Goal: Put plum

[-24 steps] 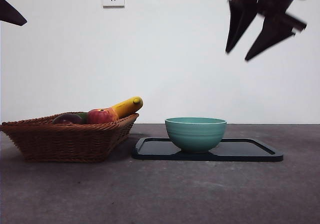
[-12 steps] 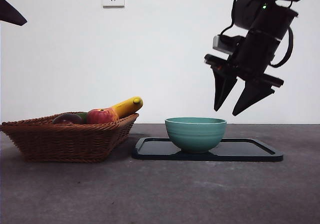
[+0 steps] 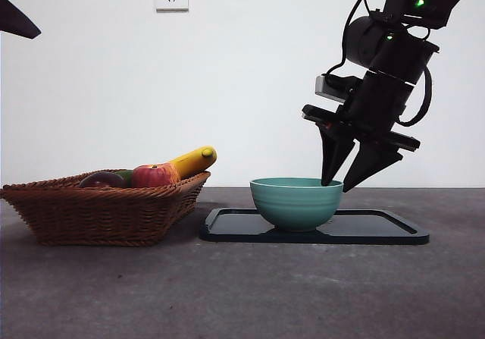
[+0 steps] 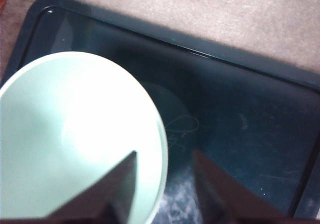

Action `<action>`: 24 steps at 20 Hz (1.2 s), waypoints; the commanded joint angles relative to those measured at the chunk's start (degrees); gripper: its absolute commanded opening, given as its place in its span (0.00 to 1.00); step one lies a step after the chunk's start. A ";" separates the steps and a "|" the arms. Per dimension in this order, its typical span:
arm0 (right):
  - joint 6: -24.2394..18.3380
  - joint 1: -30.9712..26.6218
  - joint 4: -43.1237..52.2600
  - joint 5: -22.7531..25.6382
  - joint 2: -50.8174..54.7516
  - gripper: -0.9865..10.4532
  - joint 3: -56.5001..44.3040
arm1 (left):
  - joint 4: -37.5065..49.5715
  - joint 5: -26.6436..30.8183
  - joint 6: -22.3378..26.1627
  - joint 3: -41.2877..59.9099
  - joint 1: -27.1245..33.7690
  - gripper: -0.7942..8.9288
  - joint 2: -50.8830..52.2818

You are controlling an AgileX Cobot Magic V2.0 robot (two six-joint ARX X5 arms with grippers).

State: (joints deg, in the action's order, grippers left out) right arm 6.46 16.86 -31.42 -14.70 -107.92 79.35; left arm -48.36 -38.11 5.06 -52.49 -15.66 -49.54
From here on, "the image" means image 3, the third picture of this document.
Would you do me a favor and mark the brown wicker basket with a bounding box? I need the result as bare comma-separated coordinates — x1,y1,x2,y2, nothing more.
0,171,211,247

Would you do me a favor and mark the green fruit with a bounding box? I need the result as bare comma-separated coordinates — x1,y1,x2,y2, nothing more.
115,169,134,188

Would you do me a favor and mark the yellow banana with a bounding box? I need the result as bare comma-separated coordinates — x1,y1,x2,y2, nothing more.
166,146,218,181

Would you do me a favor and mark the red apple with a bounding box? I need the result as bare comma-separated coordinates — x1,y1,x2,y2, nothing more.
131,165,172,189

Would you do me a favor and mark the black rectangular tray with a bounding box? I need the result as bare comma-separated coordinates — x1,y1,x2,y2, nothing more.
199,208,430,246

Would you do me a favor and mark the dark purple plum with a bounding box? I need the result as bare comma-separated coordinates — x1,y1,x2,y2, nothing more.
78,171,127,189

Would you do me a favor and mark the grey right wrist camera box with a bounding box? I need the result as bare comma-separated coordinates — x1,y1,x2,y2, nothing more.
314,74,359,103

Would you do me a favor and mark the teal ribbed bowl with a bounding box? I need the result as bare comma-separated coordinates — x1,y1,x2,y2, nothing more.
249,177,344,234

